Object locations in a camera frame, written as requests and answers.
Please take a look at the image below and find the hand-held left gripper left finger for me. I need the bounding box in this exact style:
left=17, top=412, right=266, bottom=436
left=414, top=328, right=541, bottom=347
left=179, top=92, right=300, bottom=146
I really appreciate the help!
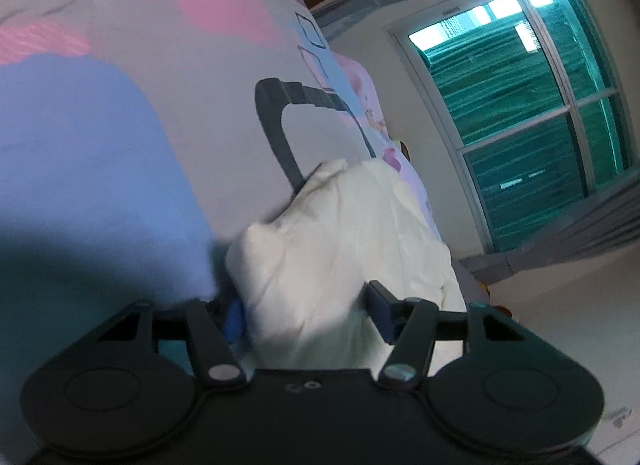
left=95, top=297, right=248, bottom=388

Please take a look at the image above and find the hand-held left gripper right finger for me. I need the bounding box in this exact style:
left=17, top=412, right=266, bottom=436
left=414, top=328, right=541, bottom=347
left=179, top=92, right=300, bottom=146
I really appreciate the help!
left=365, top=280, right=531, bottom=391

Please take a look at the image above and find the white puffer jacket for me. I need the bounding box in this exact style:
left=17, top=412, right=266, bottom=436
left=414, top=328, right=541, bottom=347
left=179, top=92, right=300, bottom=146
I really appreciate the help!
left=225, top=159, right=468, bottom=371

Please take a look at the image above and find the grey curtain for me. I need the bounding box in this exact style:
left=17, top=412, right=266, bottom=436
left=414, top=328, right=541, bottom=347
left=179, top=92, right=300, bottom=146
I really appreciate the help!
left=460, top=185, right=640, bottom=287

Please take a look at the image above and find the patterned bed sheet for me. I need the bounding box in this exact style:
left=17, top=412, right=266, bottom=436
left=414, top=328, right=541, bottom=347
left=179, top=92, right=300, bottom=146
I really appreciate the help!
left=0, top=0, right=383, bottom=446

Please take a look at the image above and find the window with green screen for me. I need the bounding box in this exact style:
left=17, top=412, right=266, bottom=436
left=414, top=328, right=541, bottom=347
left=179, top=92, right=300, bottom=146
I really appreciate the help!
left=385, top=0, right=636, bottom=253

